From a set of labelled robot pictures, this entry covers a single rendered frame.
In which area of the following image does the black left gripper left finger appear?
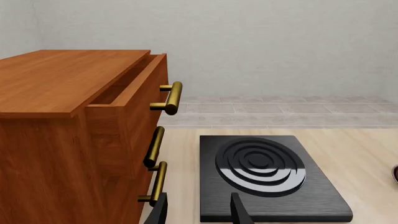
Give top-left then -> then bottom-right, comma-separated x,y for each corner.
146,192 -> 169,224

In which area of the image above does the brass handle on open drawer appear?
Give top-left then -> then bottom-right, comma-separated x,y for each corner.
149,80 -> 183,116

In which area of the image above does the open wooden drawer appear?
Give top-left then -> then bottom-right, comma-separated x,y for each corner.
85,53 -> 170,178

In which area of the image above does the wooden cabinet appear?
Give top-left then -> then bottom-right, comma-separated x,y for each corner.
0,49 -> 170,224

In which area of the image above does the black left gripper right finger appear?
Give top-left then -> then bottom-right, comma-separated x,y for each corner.
230,192 -> 256,224

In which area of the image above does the flat black stove plate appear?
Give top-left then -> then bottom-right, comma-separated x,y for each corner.
199,134 -> 354,223

